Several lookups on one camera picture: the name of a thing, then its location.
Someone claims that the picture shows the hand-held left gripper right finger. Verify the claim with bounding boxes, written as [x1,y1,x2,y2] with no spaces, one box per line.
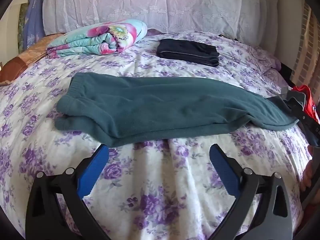
[209,144,294,240]

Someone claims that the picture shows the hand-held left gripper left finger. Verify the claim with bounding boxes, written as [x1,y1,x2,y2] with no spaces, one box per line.
[26,144,110,240]

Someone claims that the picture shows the green fleece pants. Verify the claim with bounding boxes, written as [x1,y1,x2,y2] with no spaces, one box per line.
[54,72,299,147]

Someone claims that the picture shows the folded black pants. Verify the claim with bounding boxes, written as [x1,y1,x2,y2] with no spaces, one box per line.
[156,39,220,68]

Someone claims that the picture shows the person's right hand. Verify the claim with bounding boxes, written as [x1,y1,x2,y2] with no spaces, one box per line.
[299,145,314,193]

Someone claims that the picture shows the grey garment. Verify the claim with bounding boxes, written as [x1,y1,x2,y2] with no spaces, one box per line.
[269,90,307,113]

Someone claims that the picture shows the purple floral pillow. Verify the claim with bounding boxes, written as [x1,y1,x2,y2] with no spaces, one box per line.
[250,46,282,74]

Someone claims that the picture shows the folded floral teal blanket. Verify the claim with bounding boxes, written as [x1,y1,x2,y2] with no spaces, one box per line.
[46,19,148,58]

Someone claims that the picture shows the orange quilted cushion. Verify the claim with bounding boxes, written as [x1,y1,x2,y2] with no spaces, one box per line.
[0,32,64,85]

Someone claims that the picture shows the blue patterned cloth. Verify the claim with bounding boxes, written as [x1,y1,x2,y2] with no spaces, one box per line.
[25,0,49,52]

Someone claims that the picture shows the white lace cover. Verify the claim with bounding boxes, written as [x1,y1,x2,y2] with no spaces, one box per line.
[42,0,280,45]

